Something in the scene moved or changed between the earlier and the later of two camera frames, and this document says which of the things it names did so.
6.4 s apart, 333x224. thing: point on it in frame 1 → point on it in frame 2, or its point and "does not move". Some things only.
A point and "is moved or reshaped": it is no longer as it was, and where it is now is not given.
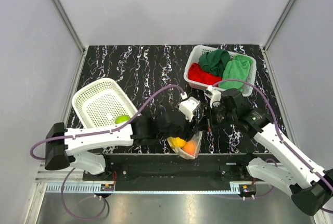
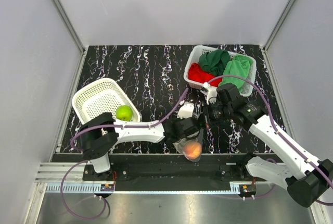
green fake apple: [122, 118] is moved or reshaped
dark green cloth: [215, 62] does not move
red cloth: [197, 74] does not move
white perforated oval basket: [99, 103] does not move
